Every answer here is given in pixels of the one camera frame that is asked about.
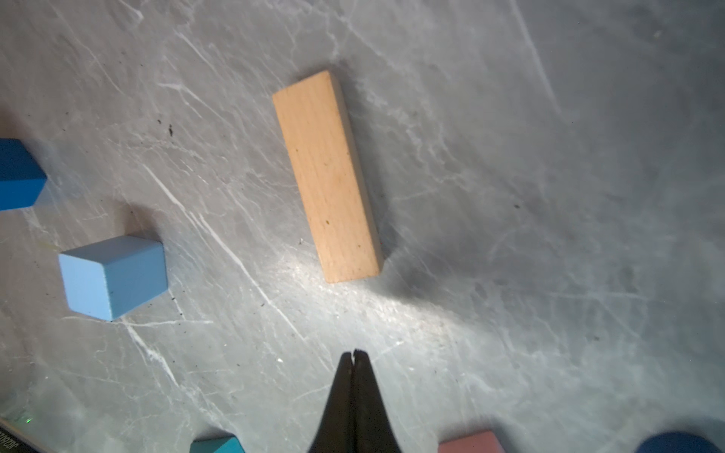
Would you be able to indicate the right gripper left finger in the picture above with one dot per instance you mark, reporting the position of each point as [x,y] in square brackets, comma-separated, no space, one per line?
[337,429]

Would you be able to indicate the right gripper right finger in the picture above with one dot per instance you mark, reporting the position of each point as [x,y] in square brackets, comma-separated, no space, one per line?
[373,431]

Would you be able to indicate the light pink rectangular block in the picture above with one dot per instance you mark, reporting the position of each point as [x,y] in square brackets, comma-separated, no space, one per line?
[480,442]

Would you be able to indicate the plain wood plank block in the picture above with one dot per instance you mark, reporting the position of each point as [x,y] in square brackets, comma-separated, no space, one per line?
[317,133]

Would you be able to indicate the teal cube block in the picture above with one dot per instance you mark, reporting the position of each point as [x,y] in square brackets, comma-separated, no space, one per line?
[228,444]

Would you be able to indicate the light blue cube block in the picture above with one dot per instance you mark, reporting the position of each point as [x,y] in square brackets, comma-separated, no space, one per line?
[111,278]

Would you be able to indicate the dark blue cylinder block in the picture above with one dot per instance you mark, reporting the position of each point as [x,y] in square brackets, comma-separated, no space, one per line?
[677,442]

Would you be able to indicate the dark blue cube block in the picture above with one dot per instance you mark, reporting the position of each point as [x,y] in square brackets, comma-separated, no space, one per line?
[22,179]

